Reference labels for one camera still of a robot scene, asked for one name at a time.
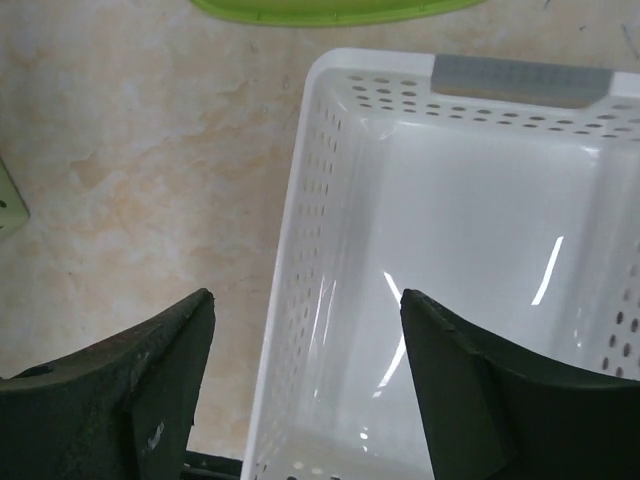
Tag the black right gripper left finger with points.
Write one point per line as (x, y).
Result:
(122, 408)

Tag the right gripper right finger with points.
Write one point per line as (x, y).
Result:
(492, 409)

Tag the white perforated basket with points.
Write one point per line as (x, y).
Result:
(507, 191)

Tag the lime green plastic tub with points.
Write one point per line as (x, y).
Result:
(327, 13)

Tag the light green perforated basket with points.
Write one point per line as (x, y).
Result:
(14, 212)

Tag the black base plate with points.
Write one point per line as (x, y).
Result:
(199, 466)

